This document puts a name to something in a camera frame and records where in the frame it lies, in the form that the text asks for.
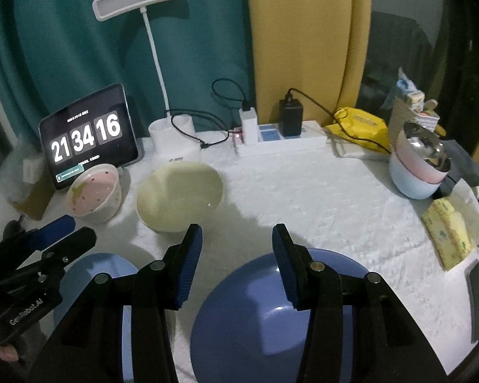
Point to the steel bowl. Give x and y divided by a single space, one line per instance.
423 145

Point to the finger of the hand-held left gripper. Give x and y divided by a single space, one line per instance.
52 231
74 243

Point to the teal curtain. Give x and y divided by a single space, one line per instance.
64 48

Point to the brown cardboard box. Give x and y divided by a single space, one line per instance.
32 203

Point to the white textured tablecloth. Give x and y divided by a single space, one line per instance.
323 199

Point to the yellow wipes packet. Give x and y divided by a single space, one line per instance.
359 127

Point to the pink dotted bowl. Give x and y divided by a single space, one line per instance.
91 191

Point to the white flat packet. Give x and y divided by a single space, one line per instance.
355 152

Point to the light pink bowl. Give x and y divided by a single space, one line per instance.
409 163

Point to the person's left hand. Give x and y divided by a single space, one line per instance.
6 352

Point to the dark grey cloth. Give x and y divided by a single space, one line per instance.
463 163

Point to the light blue snack packet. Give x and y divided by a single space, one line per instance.
405 85

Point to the tablet with clock display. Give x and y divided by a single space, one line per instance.
88 135

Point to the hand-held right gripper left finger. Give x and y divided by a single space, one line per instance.
187 267

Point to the dark chair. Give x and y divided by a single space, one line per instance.
395 48

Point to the large blue bowl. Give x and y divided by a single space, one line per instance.
243 327

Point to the small white container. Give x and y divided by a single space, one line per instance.
428 117

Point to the pale yellow bowl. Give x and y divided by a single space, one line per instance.
175 191

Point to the clear plastic bag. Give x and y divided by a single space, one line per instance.
16 159

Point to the yellow tissue pack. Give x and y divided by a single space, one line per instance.
447 235

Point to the black charger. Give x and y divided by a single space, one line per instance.
290 117

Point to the yellow curtain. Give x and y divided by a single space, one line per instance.
303 28

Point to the small cream carton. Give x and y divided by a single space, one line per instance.
416 98

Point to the white power strip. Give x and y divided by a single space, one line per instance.
303 139

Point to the white charger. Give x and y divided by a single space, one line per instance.
248 125

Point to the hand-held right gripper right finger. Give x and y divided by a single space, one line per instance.
287 267

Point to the blue plate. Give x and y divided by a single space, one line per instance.
103 263

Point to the light blue bowl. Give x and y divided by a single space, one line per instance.
411 185

